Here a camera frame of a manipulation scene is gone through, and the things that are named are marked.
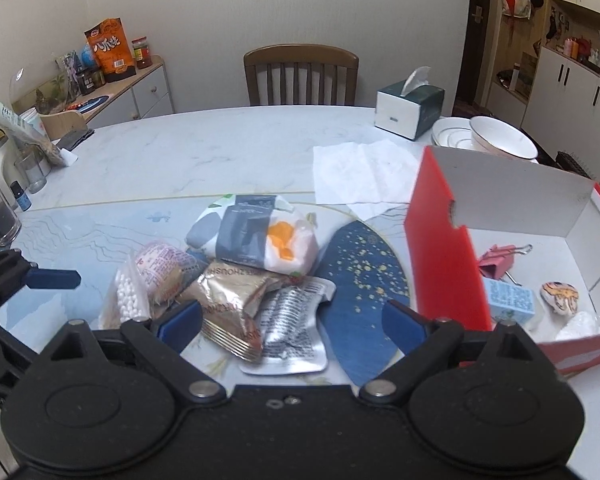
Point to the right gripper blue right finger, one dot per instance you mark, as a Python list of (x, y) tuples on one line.
[(412, 333)]

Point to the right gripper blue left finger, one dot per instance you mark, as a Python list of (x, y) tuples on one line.
[(171, 332)]

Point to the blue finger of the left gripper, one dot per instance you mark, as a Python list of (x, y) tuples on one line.
[(37, 278)]

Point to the cotton swab bag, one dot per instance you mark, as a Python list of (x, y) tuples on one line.
[(126, 298)]

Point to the pink printed snack bag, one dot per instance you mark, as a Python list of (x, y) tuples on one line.
[(166, 272)]

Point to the gold foil snack packet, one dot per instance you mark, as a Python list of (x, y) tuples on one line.
[(230, 296)]

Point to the small light blue carton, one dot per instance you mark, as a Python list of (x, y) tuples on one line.
[(508, 301)]

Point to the pink binder clip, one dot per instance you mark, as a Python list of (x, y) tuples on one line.
[(497, 261)]

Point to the silver printed foil pouch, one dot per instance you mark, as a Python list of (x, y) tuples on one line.
[(291, 341)]

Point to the patterned tissue pack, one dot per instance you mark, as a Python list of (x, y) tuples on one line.
[(262, 231)]

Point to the cartoon face plush charm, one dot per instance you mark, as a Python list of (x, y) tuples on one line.
[(563, 298)]

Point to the clear plastic wrap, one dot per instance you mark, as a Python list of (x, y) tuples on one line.
[(581, 325)]

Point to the small blue bottle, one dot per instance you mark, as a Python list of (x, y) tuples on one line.
[(20, 195)]

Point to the small glass cup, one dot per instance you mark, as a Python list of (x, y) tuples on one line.
[(31, 170)]

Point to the red cardboard box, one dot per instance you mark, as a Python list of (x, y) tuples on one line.
[(466, 202)]

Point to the white green plastic bag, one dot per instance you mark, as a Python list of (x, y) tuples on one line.
[(26, 133)]

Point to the white paper napkin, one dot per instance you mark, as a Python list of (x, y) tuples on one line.
[(367, 178)]

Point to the stacked white plates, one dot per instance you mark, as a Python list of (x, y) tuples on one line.
[(453, 132)]

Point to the white bowl gold rim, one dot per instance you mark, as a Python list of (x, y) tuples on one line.
[(502, 139)]

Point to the white side cabinet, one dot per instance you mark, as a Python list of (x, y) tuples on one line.
[(144, 95)]

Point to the green white tissue box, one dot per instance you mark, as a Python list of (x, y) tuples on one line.
[(409, 107)]

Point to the orange snack bag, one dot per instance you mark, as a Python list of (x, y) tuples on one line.
[(112, 53)]

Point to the red lidded jar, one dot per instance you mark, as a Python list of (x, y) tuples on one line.
[(141, 52)]

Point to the dark wooden chair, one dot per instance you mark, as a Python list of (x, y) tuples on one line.
[(301, 74)]

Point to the white wall cabinets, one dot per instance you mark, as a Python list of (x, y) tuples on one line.
[(544, 76)]

